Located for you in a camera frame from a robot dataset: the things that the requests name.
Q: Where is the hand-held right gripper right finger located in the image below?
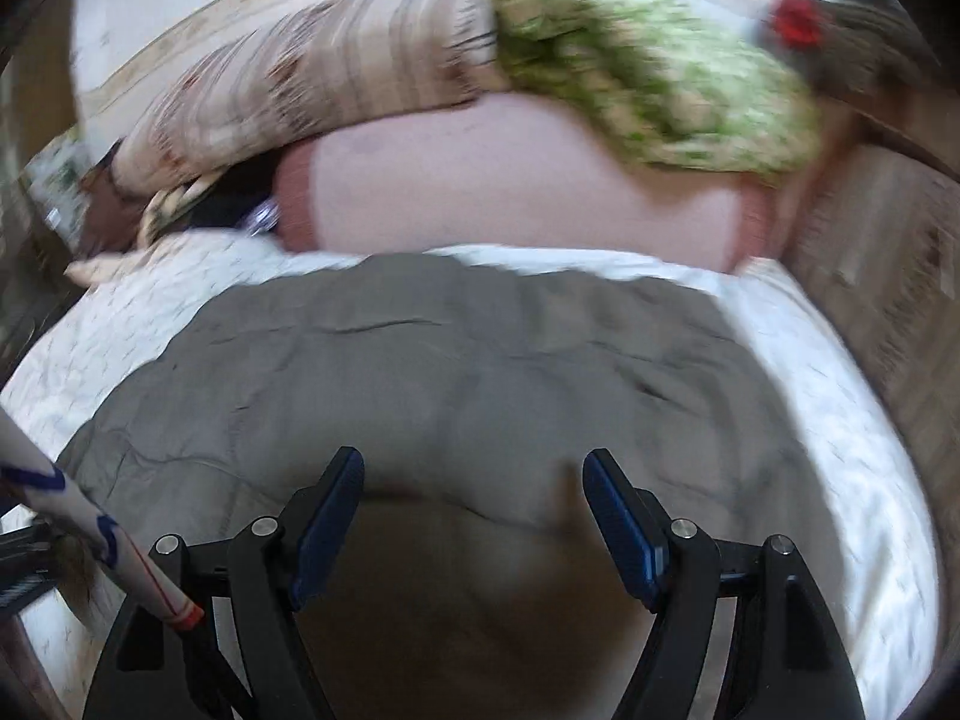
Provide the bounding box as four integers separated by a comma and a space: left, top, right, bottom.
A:
583, 448, 867, 720

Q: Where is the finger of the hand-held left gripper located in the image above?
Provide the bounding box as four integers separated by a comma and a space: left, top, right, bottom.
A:
0, 526, 57, 612

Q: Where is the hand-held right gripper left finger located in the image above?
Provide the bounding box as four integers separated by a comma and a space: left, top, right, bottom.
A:
82, 446, 366, 720

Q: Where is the grey large garment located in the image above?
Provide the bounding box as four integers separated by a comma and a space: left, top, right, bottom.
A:
56, 251, 818, 720

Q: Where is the white sleeve with blue and red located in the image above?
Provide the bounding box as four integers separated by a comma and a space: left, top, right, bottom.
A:
0, 412, 205, 631

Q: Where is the white bed sheet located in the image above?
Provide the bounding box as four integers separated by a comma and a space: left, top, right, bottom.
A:
0, 229, 938, 720

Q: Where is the shiny silver wrapper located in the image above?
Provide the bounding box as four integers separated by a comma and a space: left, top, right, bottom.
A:
240, 195, 282, 237

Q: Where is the dark cloth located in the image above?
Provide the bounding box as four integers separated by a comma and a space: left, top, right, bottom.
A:
176, 184, 282, 237

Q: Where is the cream striped cloth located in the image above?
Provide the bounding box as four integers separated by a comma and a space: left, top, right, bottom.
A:
139, 176, 226, 245

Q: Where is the pink quilted pad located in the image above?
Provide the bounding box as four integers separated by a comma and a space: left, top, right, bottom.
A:
274, 90, 781, 275

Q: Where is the brown striped fabric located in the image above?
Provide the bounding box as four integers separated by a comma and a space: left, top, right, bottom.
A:
780, 142, 960, 481

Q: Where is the beige striped quilt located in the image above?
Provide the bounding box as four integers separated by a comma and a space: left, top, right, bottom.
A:
112, 0, 500, 196

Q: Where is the green patterned blanket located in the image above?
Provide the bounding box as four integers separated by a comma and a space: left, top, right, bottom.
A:
469, 0, 826, 181

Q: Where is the red object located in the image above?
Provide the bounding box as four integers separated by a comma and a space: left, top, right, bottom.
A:
769, 0, 826, 53

